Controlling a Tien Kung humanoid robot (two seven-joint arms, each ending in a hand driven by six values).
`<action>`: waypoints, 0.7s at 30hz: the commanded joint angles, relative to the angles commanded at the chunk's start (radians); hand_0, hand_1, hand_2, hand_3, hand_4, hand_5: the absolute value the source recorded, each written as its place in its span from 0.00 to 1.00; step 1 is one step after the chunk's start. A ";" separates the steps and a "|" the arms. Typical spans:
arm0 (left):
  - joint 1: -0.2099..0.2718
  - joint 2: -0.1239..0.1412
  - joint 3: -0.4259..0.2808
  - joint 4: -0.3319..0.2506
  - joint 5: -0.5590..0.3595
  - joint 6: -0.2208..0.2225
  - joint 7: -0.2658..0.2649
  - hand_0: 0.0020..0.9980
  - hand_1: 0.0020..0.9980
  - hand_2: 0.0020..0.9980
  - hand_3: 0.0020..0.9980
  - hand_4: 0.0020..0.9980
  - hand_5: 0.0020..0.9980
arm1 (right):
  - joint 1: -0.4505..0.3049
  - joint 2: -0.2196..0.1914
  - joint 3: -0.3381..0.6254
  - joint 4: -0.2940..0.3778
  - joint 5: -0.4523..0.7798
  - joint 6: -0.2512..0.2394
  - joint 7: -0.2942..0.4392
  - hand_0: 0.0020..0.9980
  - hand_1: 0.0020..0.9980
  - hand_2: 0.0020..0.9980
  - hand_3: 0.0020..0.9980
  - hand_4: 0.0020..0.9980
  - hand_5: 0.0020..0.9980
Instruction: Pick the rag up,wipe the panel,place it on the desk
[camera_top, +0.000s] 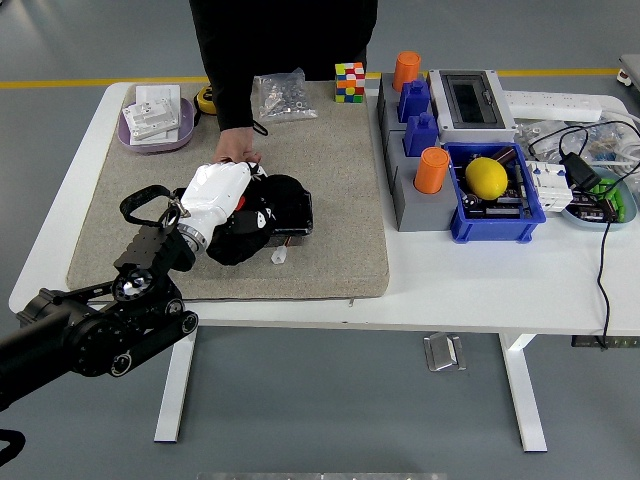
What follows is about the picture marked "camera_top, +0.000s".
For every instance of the person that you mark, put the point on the person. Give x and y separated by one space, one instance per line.
285 35

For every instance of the green plastic connectors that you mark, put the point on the green plastic connectors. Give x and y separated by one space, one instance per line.
615 197

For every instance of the orange cylinder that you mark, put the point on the orange cylinder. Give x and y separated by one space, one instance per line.
431 170
406 70

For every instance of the grey-brown mat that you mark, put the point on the grey-brown mat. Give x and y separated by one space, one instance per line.
325 200

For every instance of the white table leg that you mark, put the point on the white table leg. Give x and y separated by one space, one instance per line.
525 395
175 390

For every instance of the person's right forearm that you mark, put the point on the person's right forearm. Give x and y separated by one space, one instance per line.
230 95

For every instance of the light blue dish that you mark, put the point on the light blue dish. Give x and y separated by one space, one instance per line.
627 212

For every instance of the table control box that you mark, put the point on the table control box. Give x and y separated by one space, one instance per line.
620 342

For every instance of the white power strip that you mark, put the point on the white power strip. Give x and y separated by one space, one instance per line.
550 105

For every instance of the clear plastic bags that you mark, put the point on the clear plastic bags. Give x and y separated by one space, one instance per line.
537 137

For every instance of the metal screwdriver bit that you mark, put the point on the metal screwdriver bit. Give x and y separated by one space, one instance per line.
521 190

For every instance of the white circuit breaker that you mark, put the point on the white circuit breaker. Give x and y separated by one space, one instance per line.
550 187

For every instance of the silver floor socket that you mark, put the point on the silver floor socket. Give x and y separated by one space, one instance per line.
442 352

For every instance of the person's right hand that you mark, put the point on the person's right hand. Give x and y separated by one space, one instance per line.
235 145

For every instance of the black power adapter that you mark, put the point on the black power adapter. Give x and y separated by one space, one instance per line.
580 172

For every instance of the yellow lemon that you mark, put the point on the yellow lemon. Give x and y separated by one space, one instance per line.
486 177

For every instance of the white cart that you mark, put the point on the white cart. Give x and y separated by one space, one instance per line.
630 75

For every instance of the blue plastic block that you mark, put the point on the blue plastic block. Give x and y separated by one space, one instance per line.
414 100
421 135

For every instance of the silver metal ball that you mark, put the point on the silver metal ball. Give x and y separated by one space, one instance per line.
470 201

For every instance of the purple oval tray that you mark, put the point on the purple oval tray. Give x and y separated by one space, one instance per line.
186 127

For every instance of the black rectangular panel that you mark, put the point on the black rectangular panel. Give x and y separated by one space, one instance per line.
302 217

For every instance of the yellow tape measure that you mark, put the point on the yellow tape measure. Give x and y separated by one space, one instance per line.
204 100

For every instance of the dark brown cylinder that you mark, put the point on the dark brown cylinder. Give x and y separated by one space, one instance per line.
507 155

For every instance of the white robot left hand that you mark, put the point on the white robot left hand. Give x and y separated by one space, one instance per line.
212 192

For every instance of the colourful puzzle cube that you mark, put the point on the colourful puzzle cube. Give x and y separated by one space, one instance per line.
349 82

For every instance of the blue plastic bin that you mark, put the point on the blue plastic bin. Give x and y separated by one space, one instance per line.
495 230

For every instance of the white square plate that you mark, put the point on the white square plate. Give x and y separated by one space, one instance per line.
157 92

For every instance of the black rag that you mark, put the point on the black rag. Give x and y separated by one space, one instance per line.
282 192

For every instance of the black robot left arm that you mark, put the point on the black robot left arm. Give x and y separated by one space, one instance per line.
90 335

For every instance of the clear bag of screws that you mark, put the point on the clear bag of screws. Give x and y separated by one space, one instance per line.
285 97

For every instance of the white electrical distribution box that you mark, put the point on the white electrical distribution box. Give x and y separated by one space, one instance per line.
470 127

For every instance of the silver metal block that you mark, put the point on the silver metal block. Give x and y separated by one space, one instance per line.
150 117

